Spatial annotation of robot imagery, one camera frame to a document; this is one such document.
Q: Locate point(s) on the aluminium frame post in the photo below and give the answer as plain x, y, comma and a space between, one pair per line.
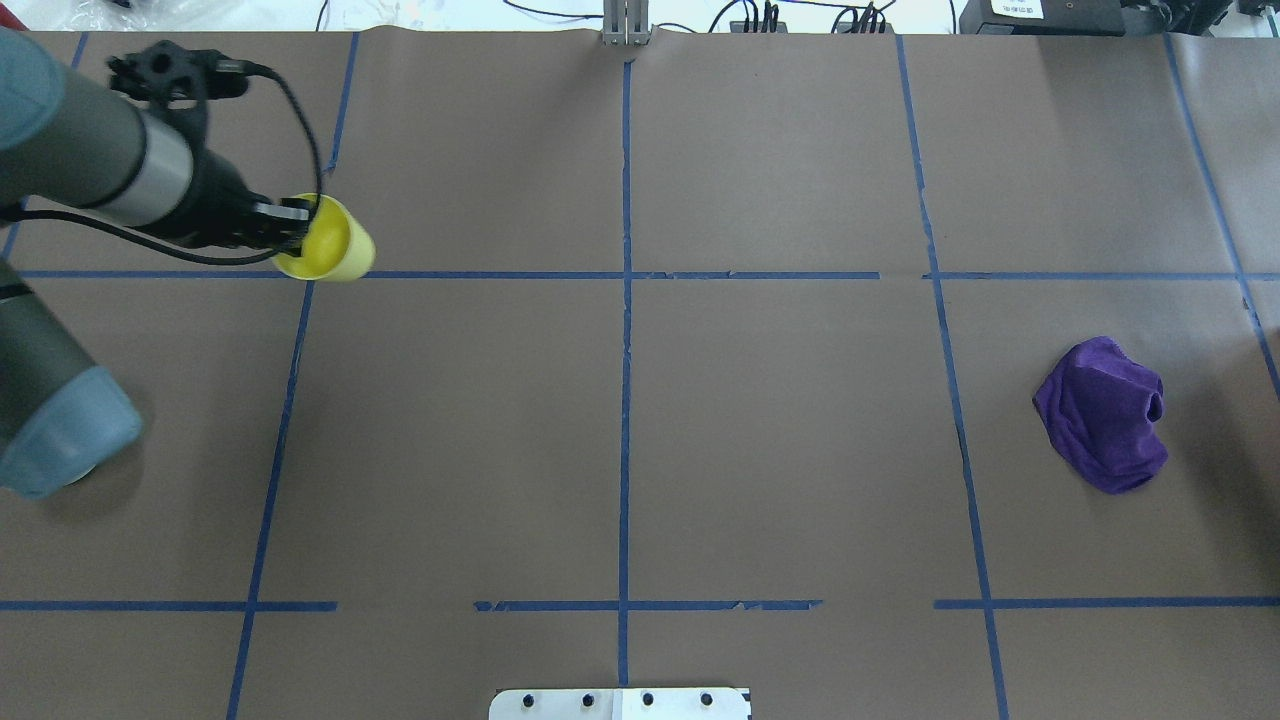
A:
626, 23

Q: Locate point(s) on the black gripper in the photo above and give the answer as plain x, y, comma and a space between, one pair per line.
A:
212, 196

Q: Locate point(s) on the purple cloth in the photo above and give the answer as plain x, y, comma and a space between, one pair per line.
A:
1100, 411

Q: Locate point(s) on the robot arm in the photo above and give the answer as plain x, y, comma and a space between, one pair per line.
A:
95, 172

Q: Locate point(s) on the yellow plastic cup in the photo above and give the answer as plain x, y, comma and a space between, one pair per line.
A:
336, 248

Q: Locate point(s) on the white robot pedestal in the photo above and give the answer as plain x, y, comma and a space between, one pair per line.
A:
623, 703

